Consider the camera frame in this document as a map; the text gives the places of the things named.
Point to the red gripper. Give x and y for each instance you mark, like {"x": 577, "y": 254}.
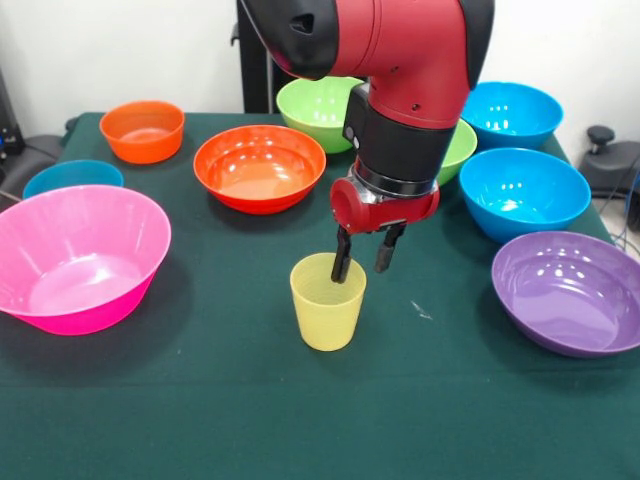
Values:
{"x": 385, "y": 212}

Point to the yellow plastic cup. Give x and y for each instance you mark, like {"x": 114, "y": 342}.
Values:
{"x": 325, "y": 320}

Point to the large orange-red bowl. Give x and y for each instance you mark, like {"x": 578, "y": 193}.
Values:
{"x": 260, "y": 170}

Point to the green bowl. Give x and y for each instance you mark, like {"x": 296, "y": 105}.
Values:
{"x": 310, "y": 115}
{"x": 460, "y": 150}

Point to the dark green tablecloth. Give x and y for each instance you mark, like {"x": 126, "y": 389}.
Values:
{"x": 320, "y": 400}

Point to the large blue bowl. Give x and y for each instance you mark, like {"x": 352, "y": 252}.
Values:
{"x": 515, "y": 115}
{"x": 520, "y": 190}

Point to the purple bowl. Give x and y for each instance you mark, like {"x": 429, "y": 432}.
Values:
{"x": 565, "y": 295}

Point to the small orange bowl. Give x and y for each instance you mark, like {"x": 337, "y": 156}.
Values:
{"x": 142, "y": 135}

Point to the black stand with knob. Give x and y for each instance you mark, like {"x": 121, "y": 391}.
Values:
{"x": 615, "y": 160}

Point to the large pink bowl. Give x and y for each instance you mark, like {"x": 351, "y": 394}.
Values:
{"x": 75, "y": 260}

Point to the small blue bowl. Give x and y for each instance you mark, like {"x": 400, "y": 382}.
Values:
{"x": 70, "y": 175}

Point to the black equipment box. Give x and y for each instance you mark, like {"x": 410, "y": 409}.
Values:
{"x": 7, "y": 135}

